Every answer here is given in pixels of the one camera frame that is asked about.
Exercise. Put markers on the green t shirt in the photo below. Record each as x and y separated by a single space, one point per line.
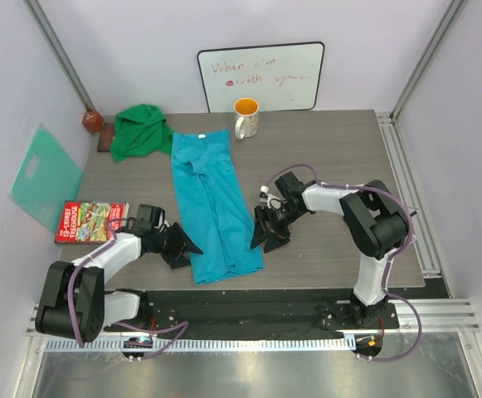
139 131

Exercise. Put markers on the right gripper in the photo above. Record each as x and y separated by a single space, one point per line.
265 214

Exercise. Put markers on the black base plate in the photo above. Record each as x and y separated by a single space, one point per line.
258 314

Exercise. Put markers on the whiteboard with red writing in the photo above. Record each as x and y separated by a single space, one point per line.
279 77

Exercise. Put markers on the red book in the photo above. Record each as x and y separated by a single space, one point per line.
90 222

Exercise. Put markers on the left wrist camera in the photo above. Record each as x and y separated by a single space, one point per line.
148 218

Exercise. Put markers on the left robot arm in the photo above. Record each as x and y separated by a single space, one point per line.
74 303

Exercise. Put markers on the white mug orange inside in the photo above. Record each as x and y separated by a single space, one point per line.
246 118

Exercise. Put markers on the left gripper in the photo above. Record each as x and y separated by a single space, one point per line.
180 242

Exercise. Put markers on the teal plastic cutting board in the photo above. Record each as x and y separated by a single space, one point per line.
47 178

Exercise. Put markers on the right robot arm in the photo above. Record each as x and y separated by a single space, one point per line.
379 224

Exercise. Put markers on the brown block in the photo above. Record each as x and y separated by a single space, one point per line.
92 121

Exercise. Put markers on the blue t shirt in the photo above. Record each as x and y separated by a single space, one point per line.
212 208

